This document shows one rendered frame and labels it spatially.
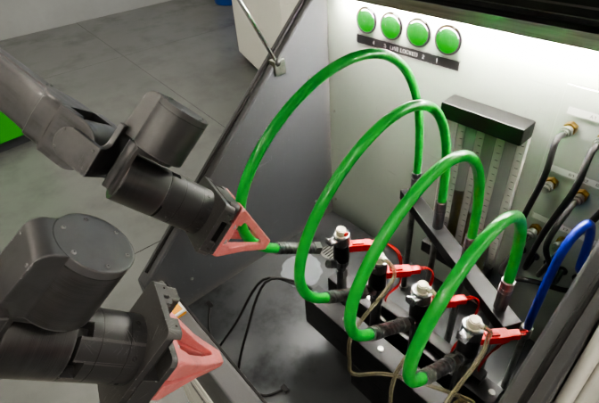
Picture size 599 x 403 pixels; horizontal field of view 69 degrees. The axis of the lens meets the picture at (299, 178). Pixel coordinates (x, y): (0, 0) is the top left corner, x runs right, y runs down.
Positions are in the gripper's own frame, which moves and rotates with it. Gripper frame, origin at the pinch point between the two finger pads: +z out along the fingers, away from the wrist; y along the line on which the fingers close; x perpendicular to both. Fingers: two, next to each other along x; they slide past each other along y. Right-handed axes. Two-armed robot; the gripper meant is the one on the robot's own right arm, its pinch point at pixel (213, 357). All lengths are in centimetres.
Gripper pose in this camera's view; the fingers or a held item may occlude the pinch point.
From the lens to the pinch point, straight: 47.5
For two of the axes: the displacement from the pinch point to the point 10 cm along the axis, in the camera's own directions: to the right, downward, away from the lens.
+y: 5.9, -7.9, -1.7
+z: 6.7, 3.6, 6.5
